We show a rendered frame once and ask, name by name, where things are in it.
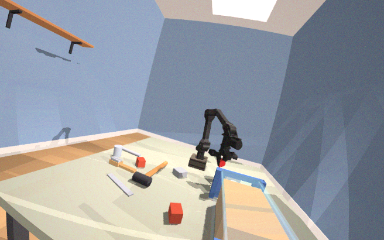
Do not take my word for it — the grey cylinder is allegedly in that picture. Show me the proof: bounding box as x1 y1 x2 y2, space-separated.
113 145 123 157

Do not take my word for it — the black mallet with wooden handle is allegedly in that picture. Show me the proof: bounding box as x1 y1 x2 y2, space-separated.
132 161 168 187

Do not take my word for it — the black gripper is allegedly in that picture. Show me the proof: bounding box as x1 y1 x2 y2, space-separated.
208 144 238 166

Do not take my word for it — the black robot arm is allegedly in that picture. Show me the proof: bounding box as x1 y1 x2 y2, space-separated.
196 109 243 160

